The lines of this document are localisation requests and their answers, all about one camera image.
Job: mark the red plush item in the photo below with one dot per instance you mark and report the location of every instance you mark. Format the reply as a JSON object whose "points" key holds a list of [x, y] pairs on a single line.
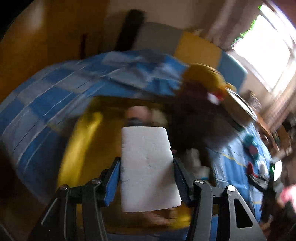
{"points": [[250, 170]]}

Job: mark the white protein powder can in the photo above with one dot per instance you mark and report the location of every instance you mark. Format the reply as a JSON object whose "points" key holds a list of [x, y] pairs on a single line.
{"points": [[228, 118]]}

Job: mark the person's right hand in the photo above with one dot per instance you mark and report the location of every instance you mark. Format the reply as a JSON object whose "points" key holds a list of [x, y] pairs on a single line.
{"points": [[288, 194]]}

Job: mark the grey yellow blue headboard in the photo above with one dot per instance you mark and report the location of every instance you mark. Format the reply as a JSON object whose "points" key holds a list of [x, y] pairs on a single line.
{"points": [[190, 48]]}

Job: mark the pink yarn skein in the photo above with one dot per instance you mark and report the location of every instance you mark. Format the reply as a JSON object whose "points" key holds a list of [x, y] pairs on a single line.
{"points": [[138, 116]]}

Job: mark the gold tray box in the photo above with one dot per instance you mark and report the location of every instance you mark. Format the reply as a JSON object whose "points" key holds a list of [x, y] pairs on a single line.
{"points": [[92, 148]]}

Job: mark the wooden wardrobe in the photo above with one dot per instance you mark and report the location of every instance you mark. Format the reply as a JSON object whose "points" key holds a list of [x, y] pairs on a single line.
{"points": [[49, 32]]}

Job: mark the white sponge block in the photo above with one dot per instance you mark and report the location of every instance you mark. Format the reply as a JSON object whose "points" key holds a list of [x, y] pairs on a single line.
{"points": [[147, 170]]}

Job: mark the clear plastic bag of cotton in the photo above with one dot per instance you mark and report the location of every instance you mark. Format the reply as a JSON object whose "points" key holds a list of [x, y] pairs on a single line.
{"points": [[262, 166]]}

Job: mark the yellow plush bear toy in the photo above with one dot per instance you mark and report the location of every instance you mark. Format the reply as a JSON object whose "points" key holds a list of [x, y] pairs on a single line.
{"points": [[209, 78]]}

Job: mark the pink striped curtain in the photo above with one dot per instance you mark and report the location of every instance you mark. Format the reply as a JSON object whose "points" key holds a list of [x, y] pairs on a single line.
{"points": [[222, 22]]}

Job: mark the white gloves blue band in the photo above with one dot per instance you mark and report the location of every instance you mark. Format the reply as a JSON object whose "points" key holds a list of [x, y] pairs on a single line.
{"points": [[193, 164]]}

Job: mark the teal plush doll pink dress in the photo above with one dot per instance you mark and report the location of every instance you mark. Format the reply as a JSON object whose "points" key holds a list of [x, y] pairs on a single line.
{"points": [[251, 146]]}

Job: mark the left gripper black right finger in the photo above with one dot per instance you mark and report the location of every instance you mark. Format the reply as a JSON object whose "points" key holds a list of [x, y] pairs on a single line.
{"points": [[184, 181]]}

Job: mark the wooden desk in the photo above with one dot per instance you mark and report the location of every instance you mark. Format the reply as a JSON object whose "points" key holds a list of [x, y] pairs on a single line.
{"points": [[263, 130]]}

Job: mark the dark maroon box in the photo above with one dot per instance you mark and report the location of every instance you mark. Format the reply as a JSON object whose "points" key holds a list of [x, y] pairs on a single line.
{"points": [[197, 97]]}

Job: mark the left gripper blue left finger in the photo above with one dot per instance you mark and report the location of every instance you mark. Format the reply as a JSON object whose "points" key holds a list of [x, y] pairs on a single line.
{"points": [[111, 181]]}

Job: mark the blue plaid bed sheet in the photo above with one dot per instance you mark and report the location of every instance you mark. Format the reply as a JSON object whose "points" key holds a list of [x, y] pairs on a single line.
{"points": [[38, 118]]}

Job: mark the black rolled mat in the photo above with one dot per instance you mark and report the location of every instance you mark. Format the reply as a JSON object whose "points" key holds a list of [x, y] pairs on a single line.
{"points": [[129, 30]]}

